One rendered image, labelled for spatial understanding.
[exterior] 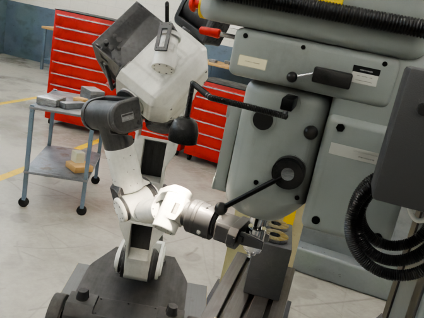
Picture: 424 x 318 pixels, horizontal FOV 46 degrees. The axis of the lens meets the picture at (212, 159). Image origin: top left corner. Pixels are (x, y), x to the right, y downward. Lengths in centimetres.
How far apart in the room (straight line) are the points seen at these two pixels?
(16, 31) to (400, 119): 1199
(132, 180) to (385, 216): 76
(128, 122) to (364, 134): 70
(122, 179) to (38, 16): 1080
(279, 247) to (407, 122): 91
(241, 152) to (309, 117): 17
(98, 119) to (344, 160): 74
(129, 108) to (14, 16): 1117
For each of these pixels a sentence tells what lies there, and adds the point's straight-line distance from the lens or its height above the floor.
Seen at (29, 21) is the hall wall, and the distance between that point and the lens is 1237.
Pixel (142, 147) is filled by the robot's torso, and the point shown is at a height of 123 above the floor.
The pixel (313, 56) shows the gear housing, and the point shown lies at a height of 170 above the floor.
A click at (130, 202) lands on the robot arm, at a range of 153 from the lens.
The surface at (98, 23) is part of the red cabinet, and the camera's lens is 645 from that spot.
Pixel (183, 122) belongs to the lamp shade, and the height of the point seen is 149.
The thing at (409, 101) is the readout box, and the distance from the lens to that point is 80.
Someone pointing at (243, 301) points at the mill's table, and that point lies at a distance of 166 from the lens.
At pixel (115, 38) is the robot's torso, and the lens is 157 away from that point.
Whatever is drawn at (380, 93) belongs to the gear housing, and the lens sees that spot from 105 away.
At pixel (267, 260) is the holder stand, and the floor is 103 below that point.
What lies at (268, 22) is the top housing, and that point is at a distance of 105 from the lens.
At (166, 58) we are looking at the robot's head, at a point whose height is 161.
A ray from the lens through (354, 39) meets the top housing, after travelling 104.
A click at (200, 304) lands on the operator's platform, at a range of 256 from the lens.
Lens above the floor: 174
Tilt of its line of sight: 16 degrees down
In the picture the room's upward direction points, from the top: 11 degrees clockwise
